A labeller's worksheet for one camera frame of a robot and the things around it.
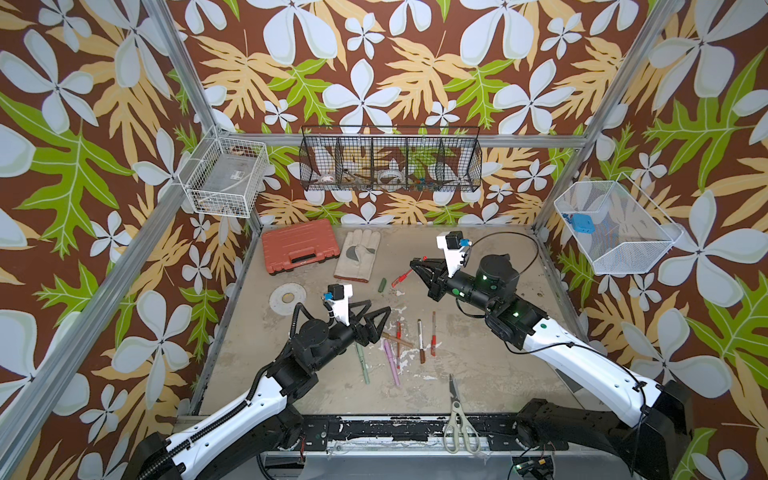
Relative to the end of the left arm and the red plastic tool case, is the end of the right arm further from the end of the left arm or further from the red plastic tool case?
the red plastic tool case

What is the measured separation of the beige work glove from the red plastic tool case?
32 millimetres

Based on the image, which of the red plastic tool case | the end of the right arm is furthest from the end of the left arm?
the red plastic tool case

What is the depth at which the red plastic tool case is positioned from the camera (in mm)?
1063

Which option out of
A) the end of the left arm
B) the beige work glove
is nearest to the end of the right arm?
the end of the left arm

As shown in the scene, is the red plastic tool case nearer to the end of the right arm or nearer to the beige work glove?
the beige work glove

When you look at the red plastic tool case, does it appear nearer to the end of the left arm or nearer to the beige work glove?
the beige work glove

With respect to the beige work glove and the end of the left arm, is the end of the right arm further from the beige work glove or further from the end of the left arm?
the beige work glove

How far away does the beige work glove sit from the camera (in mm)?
1067

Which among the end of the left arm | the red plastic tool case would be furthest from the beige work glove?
the end of the left arm
